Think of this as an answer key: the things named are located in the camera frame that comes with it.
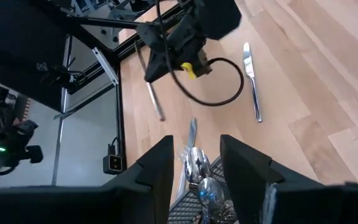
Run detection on black table-level camera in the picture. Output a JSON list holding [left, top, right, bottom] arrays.
[[102, 136, 124, 175]]

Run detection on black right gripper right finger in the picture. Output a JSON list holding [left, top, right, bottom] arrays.
[[219, 134, 358, 224]]

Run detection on yellow left cable tag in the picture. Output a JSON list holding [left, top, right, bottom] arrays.
[[180, 62, 198, 80]]

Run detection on black front crossbar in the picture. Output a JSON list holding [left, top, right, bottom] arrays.
[[0, 0, 117, 112]]

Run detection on black device with green light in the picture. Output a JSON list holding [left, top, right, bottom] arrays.
[[0, 119, 44, 177]]

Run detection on silver metal pole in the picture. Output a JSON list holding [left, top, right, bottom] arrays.
[[50, 35, 73, 187]]

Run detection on grey mesh cutlery caddy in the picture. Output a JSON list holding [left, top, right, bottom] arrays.
[[167, 155, 239, 224]]

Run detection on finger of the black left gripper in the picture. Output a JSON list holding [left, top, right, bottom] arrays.
[[144, 49, 180, 84]]

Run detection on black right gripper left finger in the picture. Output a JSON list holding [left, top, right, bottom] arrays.
[[0, 135, 175, 224]]

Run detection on silver metal bracket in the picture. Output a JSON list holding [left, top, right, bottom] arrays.
[[91, 46, 120, 86]]

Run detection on silver metal knife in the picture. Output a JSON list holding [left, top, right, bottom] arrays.
[[175, 117, 198, 202], [134, 41, 167, 123], [242, 41, 264, 123]]

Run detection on silver metal fork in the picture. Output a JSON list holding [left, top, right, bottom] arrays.
[[177, 145, 193, 165]]

